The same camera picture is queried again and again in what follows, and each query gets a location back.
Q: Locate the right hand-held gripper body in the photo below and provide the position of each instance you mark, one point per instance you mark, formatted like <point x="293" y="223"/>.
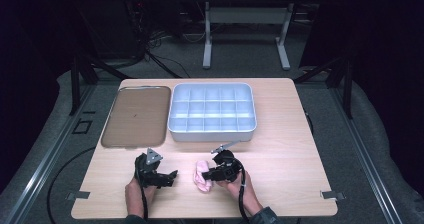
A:
<point x="230" y="169"/>

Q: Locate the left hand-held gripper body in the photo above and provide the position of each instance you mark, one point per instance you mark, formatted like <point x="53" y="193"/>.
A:
<point x="148" y="174"/>

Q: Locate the pink sock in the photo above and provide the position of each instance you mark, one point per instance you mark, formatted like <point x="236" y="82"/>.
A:
<point x="202" y="180"/>

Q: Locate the person's right hand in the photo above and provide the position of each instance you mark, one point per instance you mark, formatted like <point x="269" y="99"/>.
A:
<point x="236" y="192"/>

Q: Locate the person's left hand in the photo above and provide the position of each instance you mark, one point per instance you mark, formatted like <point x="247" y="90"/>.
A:
<point x="135" y="197"/>

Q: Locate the white divided storage box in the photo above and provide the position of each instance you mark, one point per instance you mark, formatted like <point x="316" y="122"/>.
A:
<point x="212" y="112"/>

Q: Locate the brown translucent box lid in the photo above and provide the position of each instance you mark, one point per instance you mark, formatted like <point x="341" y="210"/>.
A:
<point x="136" y="117"/>

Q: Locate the white-legged desk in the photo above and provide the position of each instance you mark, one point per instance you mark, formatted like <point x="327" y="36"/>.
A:
<point x="246" y="14"/>

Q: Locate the grey metal table bracket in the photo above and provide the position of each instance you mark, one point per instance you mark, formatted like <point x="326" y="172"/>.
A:
<point x="78" y="195"/>
<point x="333" y="195"/>

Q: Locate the aluminium floor rail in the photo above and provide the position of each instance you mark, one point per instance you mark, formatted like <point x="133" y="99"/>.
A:
<point x="366" y="164"/>
<point x="50" y="157"/>

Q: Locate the black metal frame strut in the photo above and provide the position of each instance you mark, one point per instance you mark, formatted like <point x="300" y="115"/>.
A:
<point x="83" y="74"/>
<point x="340" y="77"/>

